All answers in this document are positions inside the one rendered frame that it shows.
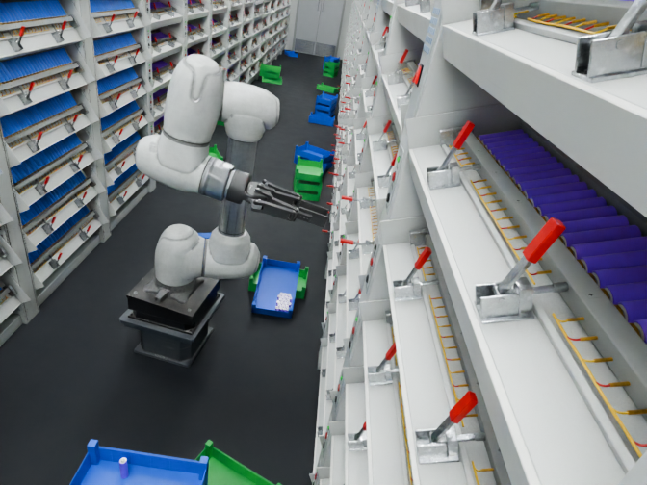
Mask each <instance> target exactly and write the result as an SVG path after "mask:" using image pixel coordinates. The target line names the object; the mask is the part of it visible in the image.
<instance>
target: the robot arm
mask: <svg viewBox="0 0 647 485"><path fill-rule="evenodd" d="M220 118H221V119H220ZM278 120H279V99H278V98H277V97H275V96H274V95H273V94H272V93H270V92H269V91H267V90H265V89H262V88H259V87H256V86H253V85H249V84H244V83H239V82H228V81H224V80H223V75H222V71H221V69H220V67H219V66H218V64H217V63H216V62H215V61H214V60H212V59H211V58H209V57H206V56H203V55H199V54H192V55H190V56H187V57H184V58H183V59H182V60H181V61H180V62H179V64H178V65H177V67H176V68H175V69H174V71H173V73H172V76H171V79H170V82H169V85H168V93H167V99H166V106H165V112H164V126H163V131H162V134H161V135H150V136H146V137H143V138H142V139H141V140H140V141H139V143H138V146H137V149H136V155H135V162H136V167H137V169H138V170H139V171H140V172H141V173H143V174H144V175H146V176H148V177H149V178H151V179H153V180H155V181H157V182H159V183H161V184H164V185H166V186H168V187H171V188H174V189H177V190H180V191H188V192H196V193H200V194H201V195H205V196H208V197H211V198H214V199H217V200H218V201H221V204H220V221H219V226H218V227H217V228H216V229H214V230H213V231H212V234H211V237H210V239H204V238H202V237H200V236H198V234H197V232H196V231H195V230H194V229H193V228H192V227H190V226H187V225H183V224H174V225H171V226H170V227H168V228H167V229H166V230H165V231H164V232H163V233H162V235H161V237H160V239H159V240H158V243H157V246H156V250H155V278H154V279H153V280H152V281H151V282H150V283H148V284H147V285H145V286H144V287H143V291H144V292H146V293H151V294H157V295H156V297H155V301H156V302H158V303H161V302H162V301H164V300H165V299H167V298H168V299H171V300H174V301H176V302H178V303H179V304H182V305H184V304H186V303H187V301H188V298H189V297H190V296H191V295H192V294H193V292H194V291H195V290H196V288H197V287H198V286H199V285H200V284H202V283H203V282H204V277H209V278H216V279H241V278H245V277H249V276H250V275H252V274H253V273H255V272H256V271H257V269H258V266H259V261H260V252H259V250H258V247H257V246H256V245H255V243H253V242H250V235H249V234H248V232H247V230H246V229H245V226H246V213H247V206H248V203H249V204H251V205H252V206H251V211H253V212H259V213H264V214H267V215H270V216H273V217H279V218H282V219H285V220H289V221H296V219H300V220H303V221H306V222H308V223H311V224H314V225H317V226H320V227H322V228H324V226H325V223H326V221H327V219H328V216H327V213H328V209H326V208H324V207H322V206H319V205H316V204H313V203H311V202H308V201H305V200H302V198H303V196H302V195H299V194H298V193H295V192H293V191H289V190H286V189H284V188H281V187H279V186H277V185H275V184H273V183H271V182H269V181H267V180H265V179H263V181H262V183H258V182H253V181H252V174H253V168H254V161H255V154H256V147H257V141H259V140H260V139H261V138H262V137H263V134H264V132H265V131H266V129H268V130H270V129H271V128H273V127H274V126H275V125H276V124H277V123H278ZM218 121H222V122H224V127H225V132H226V134H227V136H228V143H227V151H226V160H225V161H222V160H219V159H217V158H215V157H211V156H209V145H210V140H211V137H212V135H213V133H214V131H215V128H216V125H217V122H218ZM204 245H205V246H204ZM203 255H204V256H203ZM202 265H203V266H202ZM201 274H202V276H201Z"/></svg>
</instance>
